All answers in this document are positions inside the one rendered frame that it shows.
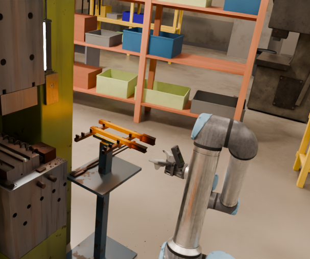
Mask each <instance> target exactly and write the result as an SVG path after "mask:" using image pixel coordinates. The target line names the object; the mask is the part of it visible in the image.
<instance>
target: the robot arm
mask: <svg viewBox="0 0 310 259"><path fill-rule="evenodd" d="M191 139H192V140H194V142H193V150H192V155H191V159H190V163H189V164H188V163H186V164H185V162H184V160H183V157H182V154H181V152H180V149H179V146H178V145H175V146H173V147H172V148H171V151H172V153H171V152H169V151H166V150H162V151H163V152H164V153H165V154H166V157H167V159H166V161H165V160H164V159H153V158H152V159H149V161H150V162H153V163H154V168H155V169H156V170H158V169H159V168H160V167H164V166H165V171H164V173H165V174H167V173H169V174H170V176H173V175H175V176H177V177H179V178H181V179H186V182H185V187H184V191H183V196H182V200H181V205H180V209H179V214H178V219H177V223H176V228H175V232H174V236H173V237H171V238H170V239H169V240H168V241H167V242H164V244H163V245H162V248H161V251H160V255H159V259H235V258H234V257H233V256H231V255H230V254H227V253H225V252H223V251H213V252H212V253H210V254H208V255H205V254H203V253H201V252H202V247H201V246H200V244H199V240H200V236H201V232H202V228H203V224H204V219H205V215H206V211H207V209H208V208H210V209H214V210H217V211H221V212H224V213H227V214H229V215H236V213H237V211H238V208H239V204H240V199H239V195H240V192H241V188H242V185H243V182H244V179H245V176H246V172H247V169H248V166H249V163H250V160H252V159H253V158H255V156H256V154H257V152H258V141H257V138H256V136H255V134H254V133H253V131H252V130H251V129H250V128H249V127H248V126H247V125H245V124H244V123H242V122H240V121H238V120H235V119H230V118H225V117H220V116H216V115H213V114H206V113H202V114H200V115H199V117H198V118H197V120H196V123H195V125H194V128H193V130H192V133H191ZM222 147H225V148H228V150H229V153H230V158H229V163H228V167H227V171H226V175H225V180H224V185H223V189H222V193H217V192H213V190H214V189H215V188H216V186H217V184H218V180H219V176H218V174H217V173H216V169H217V165H218V161H219V157H220V152H221V151H222ZM169 174H167V175H169Z"/></svg>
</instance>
